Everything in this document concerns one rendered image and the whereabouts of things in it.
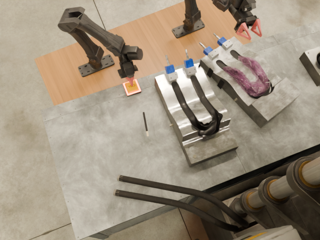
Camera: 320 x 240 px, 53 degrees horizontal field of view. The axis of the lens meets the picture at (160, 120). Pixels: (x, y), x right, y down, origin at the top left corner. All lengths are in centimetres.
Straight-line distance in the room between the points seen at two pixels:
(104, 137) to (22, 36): 171
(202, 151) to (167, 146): 18
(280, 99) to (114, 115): 87
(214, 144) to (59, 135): 79
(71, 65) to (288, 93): 120
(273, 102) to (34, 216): 177
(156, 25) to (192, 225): 138
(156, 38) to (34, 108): 126
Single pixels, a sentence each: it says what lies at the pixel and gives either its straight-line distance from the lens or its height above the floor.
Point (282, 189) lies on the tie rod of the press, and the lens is 108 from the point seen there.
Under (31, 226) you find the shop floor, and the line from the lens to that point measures 252.
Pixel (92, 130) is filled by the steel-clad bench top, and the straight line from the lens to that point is 171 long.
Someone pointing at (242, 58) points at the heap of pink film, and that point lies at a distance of 186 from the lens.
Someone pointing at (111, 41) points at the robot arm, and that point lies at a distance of 159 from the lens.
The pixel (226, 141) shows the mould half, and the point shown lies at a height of 86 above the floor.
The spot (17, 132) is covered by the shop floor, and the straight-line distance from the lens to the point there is 273.
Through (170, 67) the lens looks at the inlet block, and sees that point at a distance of 169.
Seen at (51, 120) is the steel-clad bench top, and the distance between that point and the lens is 178.
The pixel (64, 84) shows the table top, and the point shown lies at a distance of 186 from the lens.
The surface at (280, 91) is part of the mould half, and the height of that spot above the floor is 91.
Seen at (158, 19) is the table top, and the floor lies 80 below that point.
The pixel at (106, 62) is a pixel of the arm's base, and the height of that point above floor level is 81.
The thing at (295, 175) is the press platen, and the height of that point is 154.
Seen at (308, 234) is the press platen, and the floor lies 129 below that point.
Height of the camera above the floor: 238
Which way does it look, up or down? 68 degrees down
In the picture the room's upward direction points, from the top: 5 degrees clockwise
